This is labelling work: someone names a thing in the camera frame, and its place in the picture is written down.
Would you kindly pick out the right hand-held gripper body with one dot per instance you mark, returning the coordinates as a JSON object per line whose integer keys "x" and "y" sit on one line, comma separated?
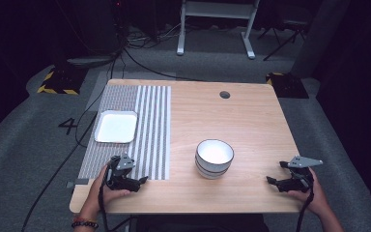
{"x": 298, "y": 180}

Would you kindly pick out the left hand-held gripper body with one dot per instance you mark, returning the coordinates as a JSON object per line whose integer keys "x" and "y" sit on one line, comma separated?
{"x": 119, "y": 179}

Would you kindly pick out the white bowl with dark rim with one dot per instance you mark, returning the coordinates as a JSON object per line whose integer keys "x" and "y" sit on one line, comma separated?
{"x": 214, "y": 153}
{"x": 211, "y": 175}

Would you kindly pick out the person's right hand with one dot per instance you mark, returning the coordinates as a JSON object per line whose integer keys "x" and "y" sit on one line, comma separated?
{"x": 317, "y": 198}

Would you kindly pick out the person's left hand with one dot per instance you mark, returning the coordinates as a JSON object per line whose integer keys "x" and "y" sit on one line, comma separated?
{"x": 96, "y": 196}

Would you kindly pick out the white square plate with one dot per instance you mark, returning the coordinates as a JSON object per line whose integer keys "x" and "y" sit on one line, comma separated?
{"x": 116, "y": 126}

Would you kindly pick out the grey striped placemat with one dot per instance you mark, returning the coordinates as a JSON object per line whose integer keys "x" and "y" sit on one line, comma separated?
{"x": 153, "y": 129}

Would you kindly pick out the person's dark clothing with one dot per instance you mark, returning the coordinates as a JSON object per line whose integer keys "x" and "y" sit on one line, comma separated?
{"x": 199, "y": 224}

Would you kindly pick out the black yellow striped floor base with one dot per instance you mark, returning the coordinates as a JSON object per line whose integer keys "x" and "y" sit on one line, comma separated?
{"x": 61, "y": 82}
{"x": 288, "y": 85}

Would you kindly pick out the grey stand base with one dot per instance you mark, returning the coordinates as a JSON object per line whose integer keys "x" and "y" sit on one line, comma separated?
{"x": 90, "y": 61}

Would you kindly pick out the black tripod stand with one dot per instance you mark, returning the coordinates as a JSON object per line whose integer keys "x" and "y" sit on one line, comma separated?
{"x": 283, "y": 38}

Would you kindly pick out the grey curtain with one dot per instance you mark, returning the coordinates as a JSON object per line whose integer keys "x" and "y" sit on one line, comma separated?
{"x": 322, "y": 35}

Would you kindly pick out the white metal desk frame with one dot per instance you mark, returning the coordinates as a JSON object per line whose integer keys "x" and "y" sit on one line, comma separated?
{"x": 217, "y": 9}

